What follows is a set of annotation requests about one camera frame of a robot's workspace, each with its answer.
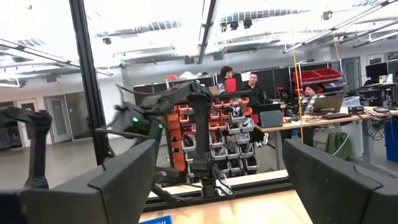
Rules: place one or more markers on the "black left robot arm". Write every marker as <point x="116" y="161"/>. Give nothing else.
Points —
<point x="202" y="124"/>

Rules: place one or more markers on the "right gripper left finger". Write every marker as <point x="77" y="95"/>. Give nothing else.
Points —
<point x="109" y="199"/>

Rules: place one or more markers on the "red storage bin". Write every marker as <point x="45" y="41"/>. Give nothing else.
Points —
<point x="306" y="76"/>
<point x="329" y="73"/>

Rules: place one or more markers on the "parts bin rack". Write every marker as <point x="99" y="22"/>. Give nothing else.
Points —
<point x="236" y="137"/>

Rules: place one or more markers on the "open grey laptop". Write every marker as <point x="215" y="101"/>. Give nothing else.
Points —
<point x="328" y="104"/>

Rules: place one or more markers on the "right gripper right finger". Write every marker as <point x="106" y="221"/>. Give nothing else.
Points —
<point x="335" y="193"/>

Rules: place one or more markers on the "black jointed arm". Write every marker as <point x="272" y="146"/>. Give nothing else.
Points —
<point x="37" y="149"/>

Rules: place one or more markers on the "wooden desk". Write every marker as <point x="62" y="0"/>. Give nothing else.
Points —
<point x="326" y="121"/>

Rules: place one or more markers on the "person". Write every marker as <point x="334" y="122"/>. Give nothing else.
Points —
<point x="227" y="72"/>
<point x="311" y="91"/>
<point x="253" y="93"/>

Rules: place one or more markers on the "green backpack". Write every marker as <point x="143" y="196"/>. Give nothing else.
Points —
<point x="337" y="144"/>

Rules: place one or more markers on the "black computer monitor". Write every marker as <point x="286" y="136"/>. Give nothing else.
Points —
<point x="377" y="70"/>

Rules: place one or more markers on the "blue plastic basket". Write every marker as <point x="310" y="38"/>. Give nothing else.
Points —
<point x="157" y="221"/>

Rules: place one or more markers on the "black keyboard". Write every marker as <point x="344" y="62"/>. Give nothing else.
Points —
<point x="337" y="116"/>

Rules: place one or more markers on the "blue bin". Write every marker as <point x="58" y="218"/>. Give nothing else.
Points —
<point x="392" y="140"/>

